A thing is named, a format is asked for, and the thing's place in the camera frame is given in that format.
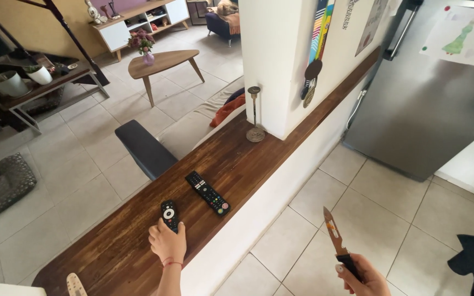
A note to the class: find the dark blue cushion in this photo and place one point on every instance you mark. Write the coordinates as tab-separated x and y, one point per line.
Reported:
234	95

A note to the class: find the large white plant pot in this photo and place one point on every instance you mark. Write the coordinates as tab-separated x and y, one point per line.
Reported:
7	82

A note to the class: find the white figurine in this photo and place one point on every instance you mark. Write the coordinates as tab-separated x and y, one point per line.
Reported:
94	12

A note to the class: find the grey sofa with dark armrest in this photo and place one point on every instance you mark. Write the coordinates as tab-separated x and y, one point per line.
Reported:
167	137

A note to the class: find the grey floor cushion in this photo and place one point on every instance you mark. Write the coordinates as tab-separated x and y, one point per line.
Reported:
3	187

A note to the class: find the metal and wood side table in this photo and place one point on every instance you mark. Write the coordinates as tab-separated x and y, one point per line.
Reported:
35	96

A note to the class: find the small white plant pot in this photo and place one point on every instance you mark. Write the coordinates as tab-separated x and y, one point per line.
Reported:
39	74

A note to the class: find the purple vase with flowers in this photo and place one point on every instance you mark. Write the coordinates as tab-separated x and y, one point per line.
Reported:
142	46

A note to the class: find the stainless steel refrigerator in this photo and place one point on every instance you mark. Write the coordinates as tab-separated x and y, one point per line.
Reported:
426	94

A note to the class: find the metal candlestick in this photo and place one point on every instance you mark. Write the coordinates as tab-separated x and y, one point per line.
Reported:
255	119

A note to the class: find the orange cushion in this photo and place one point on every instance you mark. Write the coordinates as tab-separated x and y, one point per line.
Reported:
226	111

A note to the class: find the white and wood sideboard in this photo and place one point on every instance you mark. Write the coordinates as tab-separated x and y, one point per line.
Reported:
138	22

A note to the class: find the blue armchair with blanket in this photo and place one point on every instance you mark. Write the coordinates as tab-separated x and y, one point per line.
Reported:
222	22

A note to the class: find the person's right hand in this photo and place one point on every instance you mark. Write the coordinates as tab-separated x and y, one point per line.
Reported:
366	279

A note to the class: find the medals on striped ribbons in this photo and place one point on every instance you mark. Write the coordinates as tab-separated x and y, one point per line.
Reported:
317	49

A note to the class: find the wall poster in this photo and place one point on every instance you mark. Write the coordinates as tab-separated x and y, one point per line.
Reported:
370	24

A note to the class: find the long black remote control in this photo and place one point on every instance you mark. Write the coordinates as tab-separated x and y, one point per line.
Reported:
207	193

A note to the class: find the child's drawing on paper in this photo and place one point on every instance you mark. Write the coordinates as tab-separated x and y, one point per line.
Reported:
463	37

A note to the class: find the person's left hand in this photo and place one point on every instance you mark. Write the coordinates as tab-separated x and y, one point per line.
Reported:
166	246

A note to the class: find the black metal stair beam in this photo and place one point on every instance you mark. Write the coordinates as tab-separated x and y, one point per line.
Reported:
70	37

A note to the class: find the wooden coffee table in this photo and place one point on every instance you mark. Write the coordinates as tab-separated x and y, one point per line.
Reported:
163	65

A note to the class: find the small black remote control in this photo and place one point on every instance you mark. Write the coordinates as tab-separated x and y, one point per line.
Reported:
169	213

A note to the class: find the white kitchen counter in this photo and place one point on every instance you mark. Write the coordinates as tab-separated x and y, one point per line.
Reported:
473	164

